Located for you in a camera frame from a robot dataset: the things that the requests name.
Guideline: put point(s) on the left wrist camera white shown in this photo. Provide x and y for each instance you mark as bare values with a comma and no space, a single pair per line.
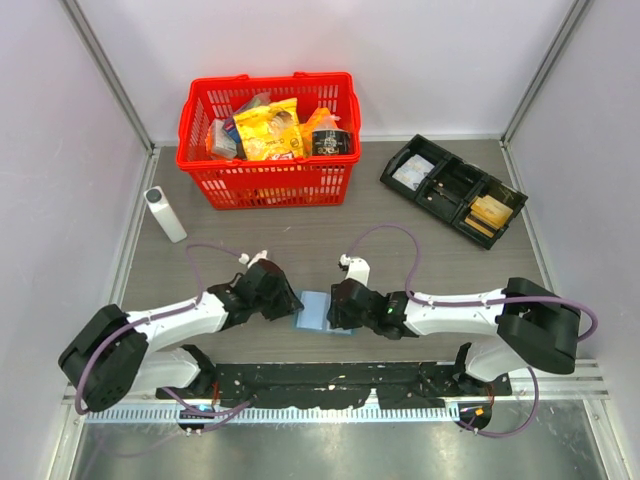
248,260

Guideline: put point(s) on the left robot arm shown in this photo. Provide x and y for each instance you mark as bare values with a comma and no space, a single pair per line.
117,353

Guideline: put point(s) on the orange snack bag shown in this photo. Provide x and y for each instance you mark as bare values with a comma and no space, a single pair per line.
321,119

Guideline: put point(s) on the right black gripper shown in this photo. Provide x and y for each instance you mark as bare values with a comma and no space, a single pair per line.
338,318

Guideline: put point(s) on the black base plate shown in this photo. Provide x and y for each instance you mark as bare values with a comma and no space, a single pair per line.
338,386

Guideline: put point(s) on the black three-compartment tray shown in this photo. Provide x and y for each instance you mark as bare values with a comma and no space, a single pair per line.
451,187

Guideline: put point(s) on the white cards stack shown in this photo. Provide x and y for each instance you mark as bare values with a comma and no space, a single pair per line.
413,172

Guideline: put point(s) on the red plastic shopping basket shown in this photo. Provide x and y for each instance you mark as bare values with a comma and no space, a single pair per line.
237,184

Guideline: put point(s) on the white bottle grey cap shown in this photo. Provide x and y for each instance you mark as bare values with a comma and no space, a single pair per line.
164,214

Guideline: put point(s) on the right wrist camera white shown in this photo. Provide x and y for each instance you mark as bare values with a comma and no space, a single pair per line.
355,268

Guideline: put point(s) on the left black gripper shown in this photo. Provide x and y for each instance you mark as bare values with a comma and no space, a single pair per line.
288,302

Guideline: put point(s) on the black round tin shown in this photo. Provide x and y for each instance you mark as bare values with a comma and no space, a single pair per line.
331,142

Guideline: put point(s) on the yellow chips bag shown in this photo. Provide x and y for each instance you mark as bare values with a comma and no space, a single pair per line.
270,132

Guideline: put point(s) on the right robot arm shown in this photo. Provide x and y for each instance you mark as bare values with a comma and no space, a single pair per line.
521,325

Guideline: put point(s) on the grey small box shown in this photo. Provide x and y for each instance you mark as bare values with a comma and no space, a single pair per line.
218,142

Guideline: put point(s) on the blue card holder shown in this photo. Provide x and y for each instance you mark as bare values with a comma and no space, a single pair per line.
313,316

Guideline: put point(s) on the slotted cable duct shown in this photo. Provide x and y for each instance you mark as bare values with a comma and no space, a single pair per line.
369,413

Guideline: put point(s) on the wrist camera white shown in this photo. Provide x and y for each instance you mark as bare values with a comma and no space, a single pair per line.
355,268
248,260

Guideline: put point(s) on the gold cards stack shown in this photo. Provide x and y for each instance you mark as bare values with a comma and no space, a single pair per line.
488,215

